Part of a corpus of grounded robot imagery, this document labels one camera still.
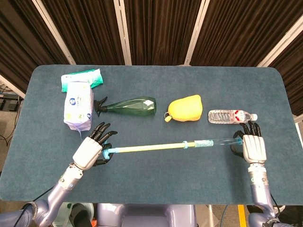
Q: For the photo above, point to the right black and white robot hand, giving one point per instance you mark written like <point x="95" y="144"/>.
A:
<point x="254" y="149"/>

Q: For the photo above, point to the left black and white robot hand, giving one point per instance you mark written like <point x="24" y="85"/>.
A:
<point x="88" y="152"/>

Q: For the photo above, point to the clear plastic tube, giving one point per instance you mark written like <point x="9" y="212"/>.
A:
<point x="222" y="142"/>

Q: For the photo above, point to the left lavender robot arm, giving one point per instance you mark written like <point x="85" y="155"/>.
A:
<point x="56" y="191"/>

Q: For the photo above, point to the right lavender robot arm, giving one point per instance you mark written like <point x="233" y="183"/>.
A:
<point x="261" y="189"/>

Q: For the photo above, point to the clear plastic water bottle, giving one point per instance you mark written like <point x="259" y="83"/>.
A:
<point x="225" y="116"/>

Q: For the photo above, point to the purple white tissue pack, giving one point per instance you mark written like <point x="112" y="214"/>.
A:
<point x="78" y="106"/>

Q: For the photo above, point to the white plastic bucket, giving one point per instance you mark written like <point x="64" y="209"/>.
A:
<point x="68" y="210"/>

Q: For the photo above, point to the green plastic spray bottle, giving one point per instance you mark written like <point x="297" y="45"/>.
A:
<point x="132" y="107"/>

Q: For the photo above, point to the green white wipes pack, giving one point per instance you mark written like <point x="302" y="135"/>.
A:
<point x="92" y="75"/>

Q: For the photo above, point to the yellow plush toy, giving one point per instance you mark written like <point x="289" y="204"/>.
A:
<point x="185" y="108"/>

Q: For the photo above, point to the blue felt table mat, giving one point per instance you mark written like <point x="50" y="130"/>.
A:
<point x="165" y="179"/>

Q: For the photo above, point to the lavender robot torso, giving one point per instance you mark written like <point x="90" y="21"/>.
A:
<point x="146" y="216"/>

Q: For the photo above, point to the dark brown curtain panel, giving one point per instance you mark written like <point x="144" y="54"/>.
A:
<point x="161" y="28"/>
<point x="87" y="28"/>
<point x="241" y="28"/>
<point x="19" y="42"/>

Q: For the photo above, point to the white frame post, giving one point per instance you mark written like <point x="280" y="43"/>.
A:
<point x="196" y="33"/>
<point x="54" y="30"/>
<point x="281" y="40"/>
<point x="123" y="30"/>

